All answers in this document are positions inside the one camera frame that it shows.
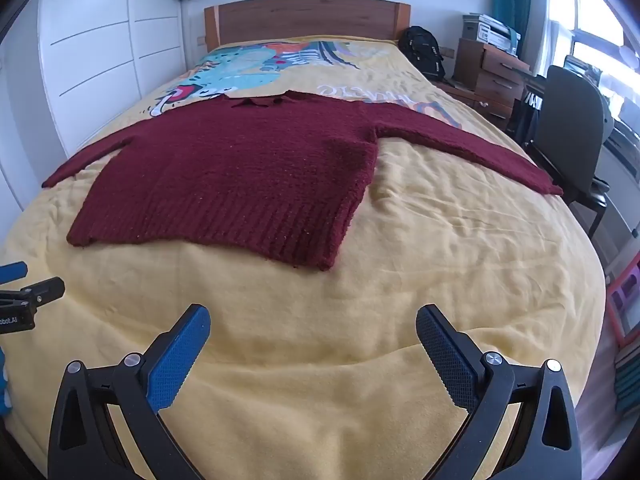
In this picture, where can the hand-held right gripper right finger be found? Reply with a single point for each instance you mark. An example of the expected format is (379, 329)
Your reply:
(447, 365)

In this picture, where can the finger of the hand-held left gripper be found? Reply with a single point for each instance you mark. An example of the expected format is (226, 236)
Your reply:
(12, 271)
(35, 292)

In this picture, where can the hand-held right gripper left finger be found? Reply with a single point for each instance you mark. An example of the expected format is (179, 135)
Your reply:
(177, 360)

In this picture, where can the maroon knitted sweater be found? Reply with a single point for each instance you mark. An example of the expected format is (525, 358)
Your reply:
(240, 170)

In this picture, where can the yellow printed blanket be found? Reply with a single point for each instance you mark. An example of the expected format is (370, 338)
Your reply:
(400, 270)

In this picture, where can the stack of teal books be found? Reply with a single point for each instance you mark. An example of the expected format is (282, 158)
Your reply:
(629, 380)

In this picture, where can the white wardrobe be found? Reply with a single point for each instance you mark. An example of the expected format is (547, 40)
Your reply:
(100, 35)

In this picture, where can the black bag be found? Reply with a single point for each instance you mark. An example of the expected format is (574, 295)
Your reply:
(525, 115)

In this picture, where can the grey office chair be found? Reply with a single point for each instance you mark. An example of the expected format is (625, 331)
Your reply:
(570, 125)

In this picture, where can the wooden drawer cabinet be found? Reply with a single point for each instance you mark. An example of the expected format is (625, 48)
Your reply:
(492, 80)

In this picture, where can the black backpack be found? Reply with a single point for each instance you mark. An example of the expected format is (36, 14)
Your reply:
(422, 52)

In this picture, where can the grey printer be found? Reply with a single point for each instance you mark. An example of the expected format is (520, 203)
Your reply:
(487, 32)

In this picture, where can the wooden headboard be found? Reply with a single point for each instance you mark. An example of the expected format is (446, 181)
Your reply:
(300, 17)

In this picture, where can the window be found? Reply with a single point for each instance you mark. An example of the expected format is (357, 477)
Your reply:
(595, 25)

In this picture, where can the pink frame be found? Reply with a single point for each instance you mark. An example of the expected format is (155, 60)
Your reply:
(627, 295)

